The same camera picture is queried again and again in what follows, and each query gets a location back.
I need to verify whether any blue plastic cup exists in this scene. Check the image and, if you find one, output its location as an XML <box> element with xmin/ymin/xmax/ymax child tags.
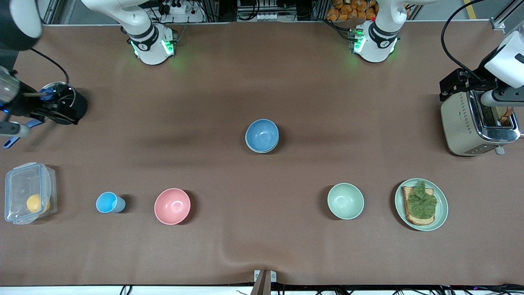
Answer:
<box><xmin>96</xmin><ymin>192</ymin><xmax>126</xmax><ymax>213</ymax></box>

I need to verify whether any white power strip with plugs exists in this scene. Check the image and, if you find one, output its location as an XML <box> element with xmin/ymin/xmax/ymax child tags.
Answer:
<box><xmin>158</xmin><ymin>0</ymin><xmax>193</xmax><ymax>15</ymax></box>

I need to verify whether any brown table cover mat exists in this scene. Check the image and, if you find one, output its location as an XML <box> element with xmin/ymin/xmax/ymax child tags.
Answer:
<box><xmin>0</xmin><ymin>21</ymin><xmax>524</xmax><ymax>286</ymax></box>

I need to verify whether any green lettuce leaf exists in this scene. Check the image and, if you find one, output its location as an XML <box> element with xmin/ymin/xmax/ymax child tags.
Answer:
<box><xmin>406</xmin><ymin>181</ymin><xmax>438</xmax><ymax>220</ymax></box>

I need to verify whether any glass lid with blue knob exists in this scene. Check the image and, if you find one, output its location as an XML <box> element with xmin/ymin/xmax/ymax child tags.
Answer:
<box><xmin>39</xmin><ymin>82</ymin><xmax>77</xmax><ymax>112</ymax></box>

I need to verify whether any toast slice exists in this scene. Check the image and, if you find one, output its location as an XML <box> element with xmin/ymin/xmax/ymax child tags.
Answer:
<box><xmin>401</xmin><ymin>186</ymin><xmax>435</xmax><ymax>226</ymax></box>

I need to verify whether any brown bread slice in toaster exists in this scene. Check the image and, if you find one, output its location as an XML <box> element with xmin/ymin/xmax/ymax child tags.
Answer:
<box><xmin>495</xmin><ymin>107</ymin><xmax>515</xmax><ymax>126</ymax></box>

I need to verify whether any blue bowl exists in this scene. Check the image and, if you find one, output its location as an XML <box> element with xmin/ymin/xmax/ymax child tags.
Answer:
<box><xmin>245</xmin><ymin>119</ymin><xmax>280</xmax><ymax>152</ymax></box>

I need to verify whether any clear plastic lidded container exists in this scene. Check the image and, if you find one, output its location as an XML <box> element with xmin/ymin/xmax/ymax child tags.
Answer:
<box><xmin>4</xmin><ymin>162</ymin><xmax>57</xmax><ymax>225</ymax></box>

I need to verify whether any black pot with blue handle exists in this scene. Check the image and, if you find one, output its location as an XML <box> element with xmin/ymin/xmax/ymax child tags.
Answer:
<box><xmin>3</xmin><ymin>81</ymin><xmax>88</xmax><ymax>149</ymax></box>

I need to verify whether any yellow lemon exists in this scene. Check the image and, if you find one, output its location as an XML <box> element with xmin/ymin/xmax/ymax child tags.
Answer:
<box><xmin>26</xmin><ymin>194</ymin><xmax>51</xmax><ymax>213</ymax></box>

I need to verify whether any pink bowl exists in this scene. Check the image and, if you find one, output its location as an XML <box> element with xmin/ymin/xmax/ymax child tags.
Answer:
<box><xmin>154</xmin><ymin>188</ymin><xmax>192</xmax><ymax>225</ymax></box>

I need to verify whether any metal bracket with wooden post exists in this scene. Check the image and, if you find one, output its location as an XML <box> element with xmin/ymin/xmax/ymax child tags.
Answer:
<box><xmin>251</xmin><ymin>269</ymin><xmax>277</xmax><ymax>295</ymax></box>

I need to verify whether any pale green bowl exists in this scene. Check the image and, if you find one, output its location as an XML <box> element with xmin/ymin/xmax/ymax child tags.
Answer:
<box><xmin>246</xmin><ymin>138</ymin><xmax>280</xmax><ymax>154</ymax></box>
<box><xmin>327</xmin><ymin>183</ymin><xmax>365</xmax><ymax>220</ymax></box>

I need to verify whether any aluminium frame rail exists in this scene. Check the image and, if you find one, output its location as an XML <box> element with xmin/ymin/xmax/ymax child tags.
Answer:
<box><xmin>491</xmin><ymin>0</ymin><xmax>524</xmax><ymax>30</ymax></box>
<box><xmin>41</xmin><ymin>0</ymin><xmax>62</xmax><ymax>26</ymax></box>

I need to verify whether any bag of orange buns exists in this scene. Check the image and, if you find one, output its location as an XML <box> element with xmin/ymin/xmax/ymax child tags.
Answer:
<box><xmin>326</xmin><ymin>0</ymin><xmax>379</xmax><ymax>22</ymax></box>

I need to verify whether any pale green plate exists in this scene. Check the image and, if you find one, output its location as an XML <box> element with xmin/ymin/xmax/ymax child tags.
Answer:
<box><xmin>395</xmin><ymin>178</ymin><xmax>449</xmax><ymax>231</ymax></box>

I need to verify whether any cream and chrome toaster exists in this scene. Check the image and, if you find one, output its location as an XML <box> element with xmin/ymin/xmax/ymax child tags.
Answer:
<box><xmin>441</xmin><ymin>89</ymin><xmax>521</xmax><ymax>157</ymax></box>

